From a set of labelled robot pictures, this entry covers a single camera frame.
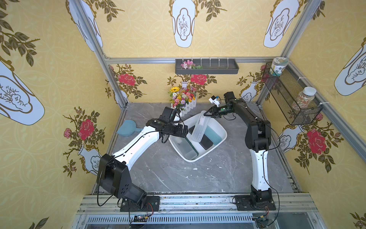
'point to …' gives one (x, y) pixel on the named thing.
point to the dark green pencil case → (189, 150)
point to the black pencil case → (205, 142)
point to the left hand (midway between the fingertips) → (175, 128)
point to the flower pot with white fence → (184, 98)
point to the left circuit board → (140, 218)
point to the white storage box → (217, 126)
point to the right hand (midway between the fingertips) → (210, 112)
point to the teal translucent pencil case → (214, 137)
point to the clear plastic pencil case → (200, 127)
